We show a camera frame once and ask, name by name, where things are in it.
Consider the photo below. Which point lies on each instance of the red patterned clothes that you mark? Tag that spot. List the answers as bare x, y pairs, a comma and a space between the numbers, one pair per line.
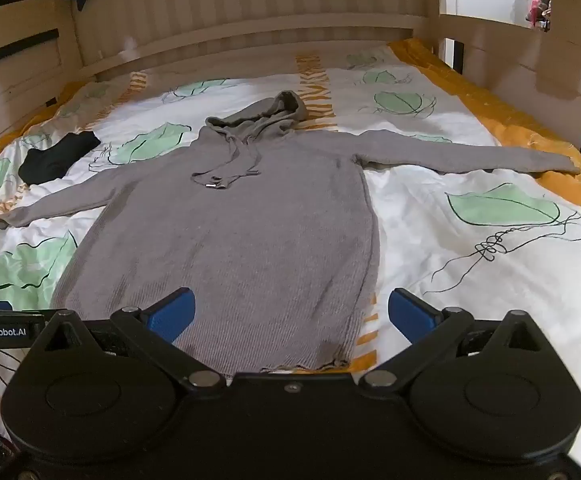
538, 2

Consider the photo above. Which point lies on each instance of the cream wooden bed frame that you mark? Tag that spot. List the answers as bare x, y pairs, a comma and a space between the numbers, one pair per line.
250, 25

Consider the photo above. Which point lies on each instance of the black cloth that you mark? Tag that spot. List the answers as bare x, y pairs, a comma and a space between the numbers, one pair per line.
53, 160

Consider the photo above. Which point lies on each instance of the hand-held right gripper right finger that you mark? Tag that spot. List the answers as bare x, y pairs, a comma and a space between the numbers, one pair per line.
411, 314

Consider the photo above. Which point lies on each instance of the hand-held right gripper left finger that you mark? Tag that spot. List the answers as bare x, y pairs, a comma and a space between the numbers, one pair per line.
173, 312

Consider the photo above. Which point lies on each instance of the leaf print bed sheet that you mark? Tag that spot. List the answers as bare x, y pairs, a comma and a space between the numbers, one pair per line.
420, 240

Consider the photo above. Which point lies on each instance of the grey knit hoodie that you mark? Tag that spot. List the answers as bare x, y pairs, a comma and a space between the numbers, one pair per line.
230, 240

